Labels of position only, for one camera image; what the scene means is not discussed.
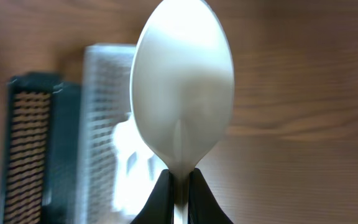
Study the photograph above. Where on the dark green plastic basket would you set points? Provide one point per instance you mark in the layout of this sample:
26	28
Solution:
38	183

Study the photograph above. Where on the clear plastic basket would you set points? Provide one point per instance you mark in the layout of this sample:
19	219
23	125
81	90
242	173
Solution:
104	101

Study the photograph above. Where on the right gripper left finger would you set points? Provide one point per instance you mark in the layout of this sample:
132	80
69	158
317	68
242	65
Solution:
159	208

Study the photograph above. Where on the white plastic spoon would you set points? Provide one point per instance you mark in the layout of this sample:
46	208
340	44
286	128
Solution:
182	87
137	169

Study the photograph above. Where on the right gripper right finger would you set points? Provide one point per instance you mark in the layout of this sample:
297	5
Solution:
202	205

